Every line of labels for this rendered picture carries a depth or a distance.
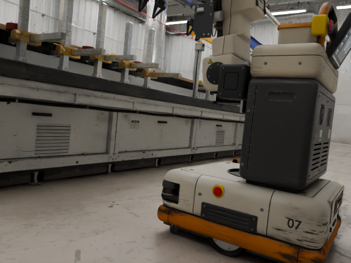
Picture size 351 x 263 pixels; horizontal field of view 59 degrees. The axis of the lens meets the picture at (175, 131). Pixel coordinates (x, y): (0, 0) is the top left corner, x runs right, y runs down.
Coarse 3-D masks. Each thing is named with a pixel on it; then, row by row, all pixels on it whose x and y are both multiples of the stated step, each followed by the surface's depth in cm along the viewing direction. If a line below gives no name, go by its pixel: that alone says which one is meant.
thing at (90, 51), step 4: (100, 48) 163; (52, 52) 185; (72, 52) 175; (76, 52) 173; (80, 52) 171; (84, 52) 170; (88, 52) 168; (92, 52) 166; (96, 52) 165; (100, 52) 163; (104, 52) 164
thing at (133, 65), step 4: (112, 64) 227; (116, 64) 225; (132, 64) 217; (136, 64) 215; (140, 64) 213; (144, 64) 211; (148, 64) 209; (152, 64) 207; (156, 64) 205; (160, 64) 206
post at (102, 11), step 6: (102, 6) 192; (102, 12) 192; (102, 18) 193; (102, 24) 193; (102, 30) 194; (102, 36) 194; (96, 42) 194; (102, 42) 195; (96, 48) 194; (102, 48) 195; (96, 66) 194; (96, 72) 194
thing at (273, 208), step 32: (192, 192) 126; (224, 192) 119; (256, 192) 113; (288, 192) 112; (320, 192) 118; (192, 224) 125; (224, 224) 118; (256, 224) 111; (288, 224) 106; (320, 224) 102; (288, 256) 105; (320, 256) 101
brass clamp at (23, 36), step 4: (12, 32) 151; (16, 32) 149; (20, 32) 150; (24, 32) 152; (28, 32) 154; (12, 36) 151; (16, 36) 149; (20, 36) 151; (24, 36) 152; (28, 36) 154; (16, 40) 152; (20, 40) 151; (24, 40) 152; (28, 40) 154; (32, 44) 159; (36, 44) 158; (40, 44) 160
